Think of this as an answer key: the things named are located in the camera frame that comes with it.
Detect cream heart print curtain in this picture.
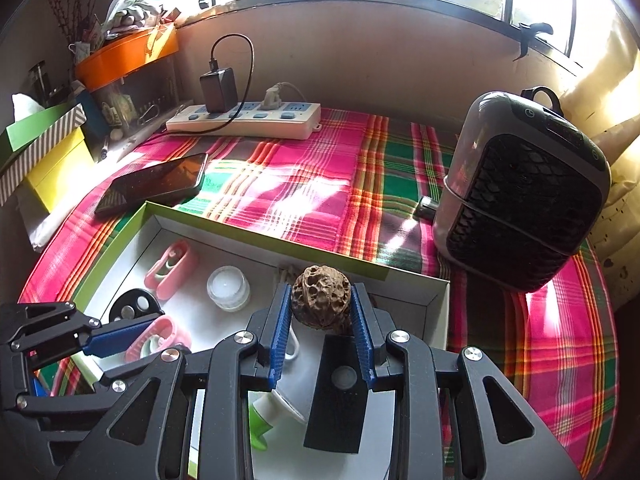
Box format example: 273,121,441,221
560,10,640,311

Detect black smartphone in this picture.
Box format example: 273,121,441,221
94,153,208,218

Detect dried twig bouquet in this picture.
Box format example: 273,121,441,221
42,0,108,56

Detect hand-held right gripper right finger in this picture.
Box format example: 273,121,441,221
349,282,583,480

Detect yellow box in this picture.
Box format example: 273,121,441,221
25,127,96,213

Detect white plug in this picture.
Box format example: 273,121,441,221
263,82,308,111

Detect black oval magnet disc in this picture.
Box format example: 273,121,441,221
107,287,161,322

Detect small brown walnut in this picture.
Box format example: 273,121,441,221
291,265,353,332

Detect small clear jar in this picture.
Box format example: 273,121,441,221
206,266,251,312

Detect black bike light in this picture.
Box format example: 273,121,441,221
303,332,371,453

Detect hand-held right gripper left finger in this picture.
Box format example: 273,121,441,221
55,282,293,480

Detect black charger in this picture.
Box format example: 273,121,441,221
200,67,239,113

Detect pink clip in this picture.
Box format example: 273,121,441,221
144,240,199,301
125,316,192,363

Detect grey space heater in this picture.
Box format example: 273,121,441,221
432,87,612,293

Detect white plastic bag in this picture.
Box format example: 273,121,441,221
102,0,166,36

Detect green white cardboard box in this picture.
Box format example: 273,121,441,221
75,201,451,480

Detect white tissue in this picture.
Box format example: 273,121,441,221
12,93,46,121

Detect white power strip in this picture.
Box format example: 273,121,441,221
166,101,322,141

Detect plaid tablecloth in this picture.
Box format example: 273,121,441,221
20,105,618,480

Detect clear plastic organizer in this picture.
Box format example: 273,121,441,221
92,55,181,136

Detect white paper stack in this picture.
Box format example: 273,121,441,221
17,185,76,253

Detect orange tray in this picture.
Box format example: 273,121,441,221
75,25,180,93

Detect striped box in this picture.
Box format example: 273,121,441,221
0,104,87,206

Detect black charger cable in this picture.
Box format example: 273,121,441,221
210,34,255,121

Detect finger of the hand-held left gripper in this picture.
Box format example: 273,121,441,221
15,375,132,417
0,301,161,359

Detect white green suction hook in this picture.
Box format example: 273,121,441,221
247,385,307,451

